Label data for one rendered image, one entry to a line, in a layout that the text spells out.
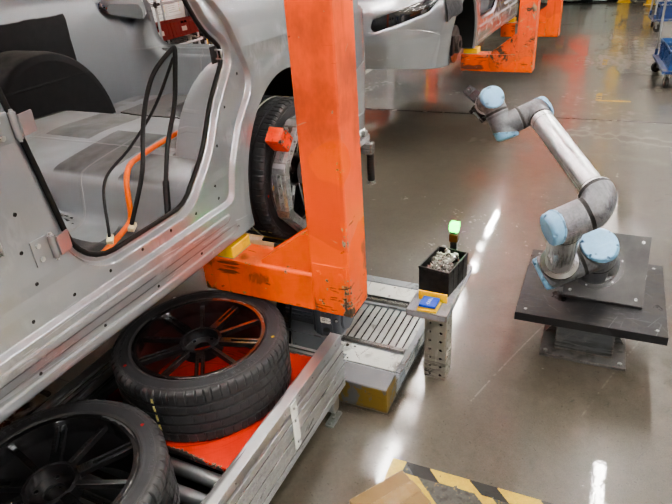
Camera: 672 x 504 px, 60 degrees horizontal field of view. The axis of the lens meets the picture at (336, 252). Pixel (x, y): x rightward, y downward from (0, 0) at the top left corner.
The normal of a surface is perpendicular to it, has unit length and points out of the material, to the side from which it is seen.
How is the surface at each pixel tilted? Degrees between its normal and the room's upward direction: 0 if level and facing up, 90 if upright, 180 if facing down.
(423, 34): 91
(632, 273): 42
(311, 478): 0
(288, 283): 90
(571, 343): 90
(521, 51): 90
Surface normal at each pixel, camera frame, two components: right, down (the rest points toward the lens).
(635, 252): -0.33, -0.33
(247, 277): -0.42, 0.46
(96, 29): 0.90, 0.15
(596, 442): -0.07, -0.87
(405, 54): 0.07, 0.71
